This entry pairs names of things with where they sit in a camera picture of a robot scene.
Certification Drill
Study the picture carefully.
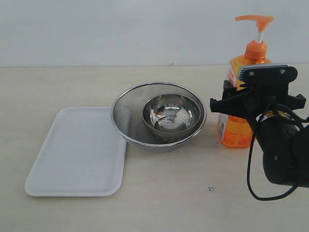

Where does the small stainless steel bowl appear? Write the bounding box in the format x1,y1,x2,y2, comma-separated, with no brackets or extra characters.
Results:
142,93,202,140

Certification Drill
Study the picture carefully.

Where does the white rectangular plastic tray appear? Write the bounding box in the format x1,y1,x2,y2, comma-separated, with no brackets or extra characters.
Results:
25,106,126,197

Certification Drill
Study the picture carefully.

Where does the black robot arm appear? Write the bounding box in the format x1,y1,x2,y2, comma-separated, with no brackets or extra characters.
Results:
210,80,309,188

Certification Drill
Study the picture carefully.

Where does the black cable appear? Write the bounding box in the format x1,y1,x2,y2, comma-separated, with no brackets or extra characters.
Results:
246,103,309,201

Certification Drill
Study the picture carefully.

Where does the orange dish soap pump bottle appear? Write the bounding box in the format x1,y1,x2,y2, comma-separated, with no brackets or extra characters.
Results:
218,14,274,148

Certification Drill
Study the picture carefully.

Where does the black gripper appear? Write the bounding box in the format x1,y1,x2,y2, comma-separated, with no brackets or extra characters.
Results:
210,80,306,119

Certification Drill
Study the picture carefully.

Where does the steel mesh colander bowl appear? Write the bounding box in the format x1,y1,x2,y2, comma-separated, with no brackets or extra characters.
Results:
111,82,207,153

